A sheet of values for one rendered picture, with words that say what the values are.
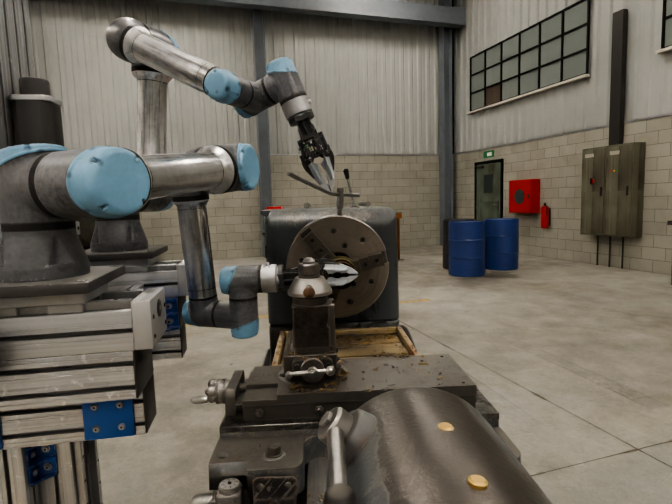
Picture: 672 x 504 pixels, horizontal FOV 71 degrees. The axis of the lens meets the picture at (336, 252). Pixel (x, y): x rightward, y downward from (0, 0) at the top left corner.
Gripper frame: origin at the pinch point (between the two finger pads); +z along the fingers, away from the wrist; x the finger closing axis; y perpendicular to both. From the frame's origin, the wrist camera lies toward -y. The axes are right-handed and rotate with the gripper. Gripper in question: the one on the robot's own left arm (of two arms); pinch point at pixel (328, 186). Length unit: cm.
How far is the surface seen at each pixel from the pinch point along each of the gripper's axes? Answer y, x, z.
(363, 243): -10.3, 3.6, 19.6
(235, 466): 66, -31, 33
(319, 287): 52, -10, 16
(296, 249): -10.3, -15.9, 13.5
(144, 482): -80, -129, 93
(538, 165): -826, 451, 111
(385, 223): -25.9, 14.0, 18.2
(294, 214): -28.1, -13.1, 3.7
